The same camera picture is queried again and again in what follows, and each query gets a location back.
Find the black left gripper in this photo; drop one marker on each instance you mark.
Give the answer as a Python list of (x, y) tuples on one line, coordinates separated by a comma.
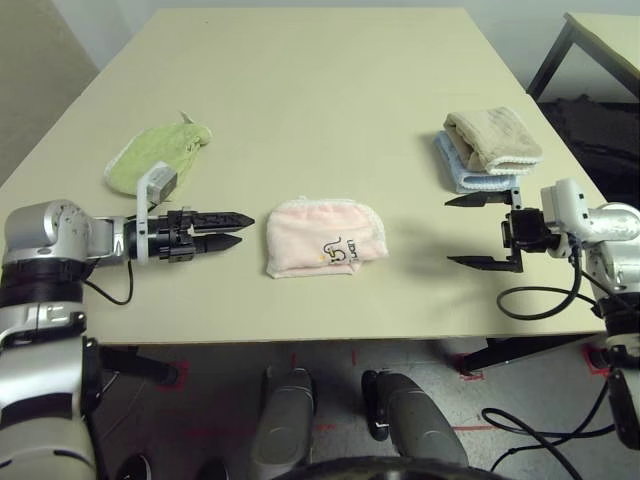
[(172, 240)]

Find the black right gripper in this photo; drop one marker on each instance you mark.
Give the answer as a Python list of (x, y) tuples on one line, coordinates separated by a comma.
[(530, 230)]

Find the pink towel with white trim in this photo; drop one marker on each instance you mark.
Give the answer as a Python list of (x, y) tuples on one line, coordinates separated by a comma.
[(325, 240)]

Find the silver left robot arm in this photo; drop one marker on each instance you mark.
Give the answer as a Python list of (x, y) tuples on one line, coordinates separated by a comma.
[(40, 300)]

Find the blue folded towel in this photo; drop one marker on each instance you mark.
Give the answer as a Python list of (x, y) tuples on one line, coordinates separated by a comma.
[(475, 182)]

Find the beige folded towel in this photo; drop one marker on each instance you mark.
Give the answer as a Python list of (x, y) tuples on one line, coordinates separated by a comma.
[(495, 137)]

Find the green towel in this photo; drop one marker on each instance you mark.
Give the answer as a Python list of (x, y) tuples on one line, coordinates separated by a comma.
[(150, 155)]

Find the grey robot left foot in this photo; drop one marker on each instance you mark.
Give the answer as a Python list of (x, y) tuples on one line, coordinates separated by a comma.
[(282, 420)]

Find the grey robot foot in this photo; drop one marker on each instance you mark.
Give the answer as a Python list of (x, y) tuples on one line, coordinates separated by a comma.
[(282, 420), (415, 420)]

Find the grey robot right foot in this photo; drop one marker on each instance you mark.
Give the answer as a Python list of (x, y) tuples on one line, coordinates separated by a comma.
[(415, 420)]

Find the black robot waist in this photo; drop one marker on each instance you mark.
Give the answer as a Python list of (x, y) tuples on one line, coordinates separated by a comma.
[(395, 470)]

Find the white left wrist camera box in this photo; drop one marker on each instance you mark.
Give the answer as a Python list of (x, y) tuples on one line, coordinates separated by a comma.
[(157, 182)]

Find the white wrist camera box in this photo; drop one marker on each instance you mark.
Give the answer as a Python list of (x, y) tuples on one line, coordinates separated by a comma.
[(157, 182), (567, 210)]

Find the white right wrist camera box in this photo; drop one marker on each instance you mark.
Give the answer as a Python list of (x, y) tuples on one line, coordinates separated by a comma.
[(567, 210)]

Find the side table with black frame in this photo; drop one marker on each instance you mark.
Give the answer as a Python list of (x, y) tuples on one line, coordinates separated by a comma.
[(595, 50)]

